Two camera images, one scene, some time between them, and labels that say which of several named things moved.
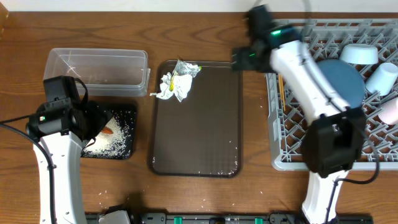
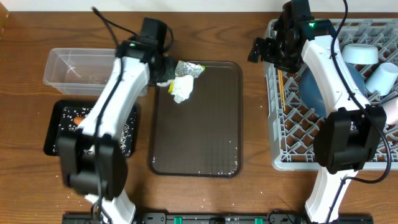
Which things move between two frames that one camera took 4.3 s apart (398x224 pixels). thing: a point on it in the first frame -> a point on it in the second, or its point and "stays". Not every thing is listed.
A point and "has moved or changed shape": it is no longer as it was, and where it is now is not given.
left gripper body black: [94, 120] -> [166, 70]
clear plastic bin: [105, 72] stays
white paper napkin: [181, 86] has moved or changed shape
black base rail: [127, 217] stays
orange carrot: [106, 130] has moved or changed shape
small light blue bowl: [360, 53] stays
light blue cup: [382, 79] stays
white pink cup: [389, 114] stays
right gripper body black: [253, 58] -> [285, 59]
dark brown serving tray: [201, 137] stays
